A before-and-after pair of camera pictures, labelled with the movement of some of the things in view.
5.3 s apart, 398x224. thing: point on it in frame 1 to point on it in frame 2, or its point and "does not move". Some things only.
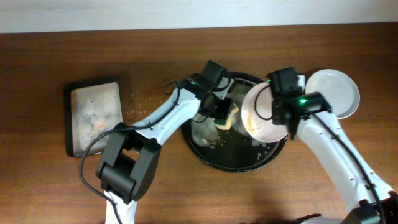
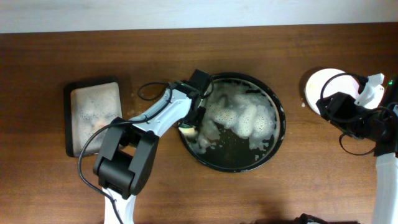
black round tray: [233, 149] does not move
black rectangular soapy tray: [91, 109] does not move
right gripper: [278, 113] to [337, 104]
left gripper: [222, 111] to [199, 115]
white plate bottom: [257, 114] to [328, 81]
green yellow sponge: [225, 124] to [187, 129]
